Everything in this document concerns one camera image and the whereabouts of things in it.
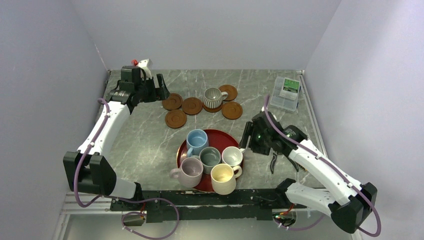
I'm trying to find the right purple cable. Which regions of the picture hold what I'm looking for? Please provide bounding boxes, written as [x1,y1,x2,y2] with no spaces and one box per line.
[263,94,382,238]

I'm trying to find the white mug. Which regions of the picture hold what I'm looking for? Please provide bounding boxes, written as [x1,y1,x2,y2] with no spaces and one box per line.
[221,146,246,167]

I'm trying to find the red round tray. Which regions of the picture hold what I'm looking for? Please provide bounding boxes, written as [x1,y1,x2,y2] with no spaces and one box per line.
[176,129,239,193]

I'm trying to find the brown coaster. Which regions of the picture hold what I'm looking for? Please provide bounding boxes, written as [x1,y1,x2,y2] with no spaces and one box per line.
[218,84,238,102]
[221,101,243,120]
[181,97,203,116]
[165,109,187,129]
[162,93,183,111]
[202,103,223,113]

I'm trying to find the grey ribbed mug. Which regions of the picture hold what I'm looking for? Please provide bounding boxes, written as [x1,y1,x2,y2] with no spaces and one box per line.
[203,87,228,109]

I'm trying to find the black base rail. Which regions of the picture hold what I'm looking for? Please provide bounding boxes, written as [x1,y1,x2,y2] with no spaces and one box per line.
[110,188,294,223]

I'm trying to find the black handled pliers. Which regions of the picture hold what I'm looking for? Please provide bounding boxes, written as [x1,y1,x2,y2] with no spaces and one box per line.
[269,151,299,174]

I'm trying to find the blue mug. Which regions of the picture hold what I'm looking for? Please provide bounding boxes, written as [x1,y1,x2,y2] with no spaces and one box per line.
[186,129,209,157]

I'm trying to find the grey-green mug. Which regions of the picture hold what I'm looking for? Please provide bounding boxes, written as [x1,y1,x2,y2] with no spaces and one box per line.
[199,146,221,175]

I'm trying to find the purple cable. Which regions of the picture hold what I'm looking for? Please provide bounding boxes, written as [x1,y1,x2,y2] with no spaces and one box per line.
[263,94,382,238]
[73,97,180,240]

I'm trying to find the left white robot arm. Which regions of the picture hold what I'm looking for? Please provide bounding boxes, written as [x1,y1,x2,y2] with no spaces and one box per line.
[63,65,170,210]

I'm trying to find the cream yellow mug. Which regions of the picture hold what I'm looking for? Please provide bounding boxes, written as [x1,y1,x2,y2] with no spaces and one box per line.
[210,163,243,195]

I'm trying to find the lilac mug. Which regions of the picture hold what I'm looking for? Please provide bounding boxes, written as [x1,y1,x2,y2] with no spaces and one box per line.
[169,157,204,188]

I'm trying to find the clear plastic parts box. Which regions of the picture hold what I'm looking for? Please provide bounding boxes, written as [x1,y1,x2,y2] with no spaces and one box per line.
[269,76,301,112]

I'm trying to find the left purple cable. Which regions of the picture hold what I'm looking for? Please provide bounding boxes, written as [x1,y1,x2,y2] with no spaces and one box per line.
[73,97,180,240]

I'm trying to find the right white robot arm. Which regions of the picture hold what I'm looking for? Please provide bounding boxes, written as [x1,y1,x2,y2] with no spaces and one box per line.
[239,111,381,237]

